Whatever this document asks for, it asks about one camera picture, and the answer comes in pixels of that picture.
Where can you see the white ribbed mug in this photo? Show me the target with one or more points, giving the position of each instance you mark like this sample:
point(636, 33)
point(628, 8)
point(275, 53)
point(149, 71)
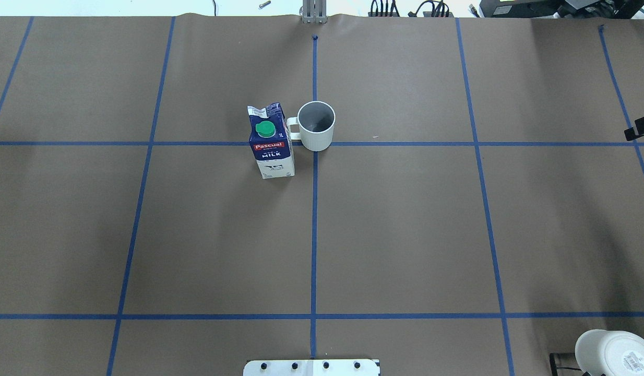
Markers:
point(313, 125)

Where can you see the blue white milk carton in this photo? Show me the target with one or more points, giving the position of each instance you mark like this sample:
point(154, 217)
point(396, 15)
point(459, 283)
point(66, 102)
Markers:
point(270, 142)

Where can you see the white mug on rack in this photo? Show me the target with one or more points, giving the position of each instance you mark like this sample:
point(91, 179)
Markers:
point(603, 352)

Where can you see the aluminium frame post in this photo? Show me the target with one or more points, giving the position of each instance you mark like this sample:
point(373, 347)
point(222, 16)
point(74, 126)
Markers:
point(314, 12)

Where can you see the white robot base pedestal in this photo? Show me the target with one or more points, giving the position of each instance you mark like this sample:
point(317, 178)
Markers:
point(313, 367)

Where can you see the black wire mug rack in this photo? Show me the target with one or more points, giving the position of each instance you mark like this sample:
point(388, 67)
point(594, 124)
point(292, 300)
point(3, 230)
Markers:
point(566, 363)

